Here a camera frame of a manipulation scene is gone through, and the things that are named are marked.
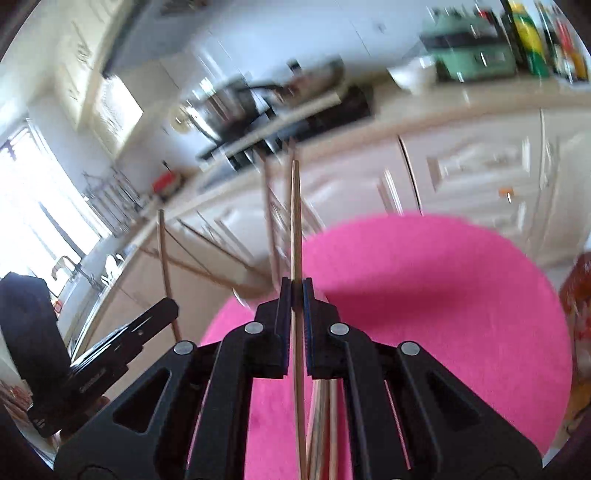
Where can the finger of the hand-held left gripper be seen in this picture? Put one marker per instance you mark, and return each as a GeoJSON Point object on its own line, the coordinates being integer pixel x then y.
{"type": "Point", "coordinates": [138, 330]}

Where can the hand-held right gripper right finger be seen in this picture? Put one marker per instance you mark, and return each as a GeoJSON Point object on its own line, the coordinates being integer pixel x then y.
{"type": "Point", "coordinates": [318, 337]}

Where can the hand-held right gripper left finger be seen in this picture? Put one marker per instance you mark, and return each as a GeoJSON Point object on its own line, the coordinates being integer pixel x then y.
{"type": "Point", "coordinates": [272, 332]}

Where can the single wooden chopstick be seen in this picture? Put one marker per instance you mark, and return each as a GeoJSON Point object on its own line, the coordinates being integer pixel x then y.
{"type": "Point", "coordinates": [296, 221]}
{"type": "Point", "coordinates": [165, 267]}

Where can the set of wooden chopsticks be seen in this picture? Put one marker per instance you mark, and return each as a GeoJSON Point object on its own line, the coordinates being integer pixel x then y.
{"type": "Point", "coordinates": [331, 438]}

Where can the metal faucet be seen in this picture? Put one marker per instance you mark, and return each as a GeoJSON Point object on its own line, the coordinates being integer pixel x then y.
{"type": "Point", "coordinates": [64, 263]}

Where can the barred window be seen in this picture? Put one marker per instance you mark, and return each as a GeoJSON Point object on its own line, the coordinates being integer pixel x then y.
{"type": "Point", "coordinates": [37, 207]}

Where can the pink tablecloth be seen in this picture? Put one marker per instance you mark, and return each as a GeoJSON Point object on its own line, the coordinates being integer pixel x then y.
{"type": "Point", "coordinates": [438, 323]}

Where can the hanging utensil rack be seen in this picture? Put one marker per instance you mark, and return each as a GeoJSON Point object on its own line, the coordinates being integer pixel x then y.
{"type": "Point", "coordinates": [115, 198]}

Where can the red lidded bowl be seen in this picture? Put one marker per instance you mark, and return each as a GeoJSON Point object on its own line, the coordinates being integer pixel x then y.
{"type": "Point", "coordinates": [166, 182]}

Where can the cream perforated round tray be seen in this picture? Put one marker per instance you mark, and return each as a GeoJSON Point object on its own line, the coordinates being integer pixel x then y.
{"type": "Point", "coordinates": [182, 120]}

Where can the small cream lattice door cabinet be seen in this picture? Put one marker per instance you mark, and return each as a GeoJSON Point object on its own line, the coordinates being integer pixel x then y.
{"type": "Point", "coordinates": [115, 115]}

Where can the cream base cabinets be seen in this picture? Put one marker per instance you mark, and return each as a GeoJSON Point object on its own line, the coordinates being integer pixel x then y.
{"type": "Point", "coordinates": [461, 161]}

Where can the stainless steel pot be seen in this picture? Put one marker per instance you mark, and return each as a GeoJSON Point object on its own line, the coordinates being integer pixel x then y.
{"type": "Point", "coordinates": [221, 110]}

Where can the beige board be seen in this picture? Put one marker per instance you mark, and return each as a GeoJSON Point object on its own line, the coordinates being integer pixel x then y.
{"type": "Point", "coordinates": [318, 105]}

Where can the black glass gas hob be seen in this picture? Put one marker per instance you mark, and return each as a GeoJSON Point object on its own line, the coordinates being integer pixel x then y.
{"type": "Point", "coordinates": [341, 106]}

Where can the wok with glass lid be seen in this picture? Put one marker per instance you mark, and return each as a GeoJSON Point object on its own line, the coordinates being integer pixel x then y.
{"type": "Point", "coordinates": [314, 74]}

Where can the orange plastic bag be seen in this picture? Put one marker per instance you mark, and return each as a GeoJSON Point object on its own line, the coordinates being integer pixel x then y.
{"type": "Point", "coordinates": [579, 295]}

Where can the white bowl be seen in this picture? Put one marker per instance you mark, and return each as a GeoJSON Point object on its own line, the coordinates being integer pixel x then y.
{"type": "Point", "coordinates": [413, 76]}

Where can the cream upper cabinet row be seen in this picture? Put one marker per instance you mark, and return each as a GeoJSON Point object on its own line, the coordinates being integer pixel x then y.
{"type": "Point", "coordinates": [78, 46]}

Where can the black steel range hood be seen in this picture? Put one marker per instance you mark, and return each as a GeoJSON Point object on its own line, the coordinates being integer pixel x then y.
{"type": "Point", "coordinates": [152, 37]}

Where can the green electric grill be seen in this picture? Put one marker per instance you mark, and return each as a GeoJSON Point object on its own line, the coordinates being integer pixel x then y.
{"type": "Point", "coordinates": [471, 50]}

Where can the green yellow bottle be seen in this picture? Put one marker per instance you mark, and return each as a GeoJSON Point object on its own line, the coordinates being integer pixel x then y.
{"type": "Point", "coordinates": [526, 37]}

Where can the red label sauce bottle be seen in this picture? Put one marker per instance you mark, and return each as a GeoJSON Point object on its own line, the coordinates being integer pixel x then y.
{"type": "Point", "coordinates": [575, 55]}

